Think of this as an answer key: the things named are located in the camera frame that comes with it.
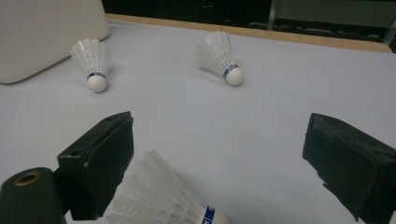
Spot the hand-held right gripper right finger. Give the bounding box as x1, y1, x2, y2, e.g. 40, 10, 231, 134
302, 112, 396, 224

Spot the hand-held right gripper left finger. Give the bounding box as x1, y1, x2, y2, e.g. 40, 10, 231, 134
54, 111, 134, 221

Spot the white feather shuttlecock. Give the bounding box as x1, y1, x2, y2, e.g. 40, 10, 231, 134
193, 30, 245, 87
104, 148, 232, 224
69, 37, 112, 93

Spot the white plastic storage bin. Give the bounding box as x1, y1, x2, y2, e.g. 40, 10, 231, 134
0, 0, 110, 85

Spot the white table sheet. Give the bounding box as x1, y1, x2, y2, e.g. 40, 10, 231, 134
0, 20, 396, 224

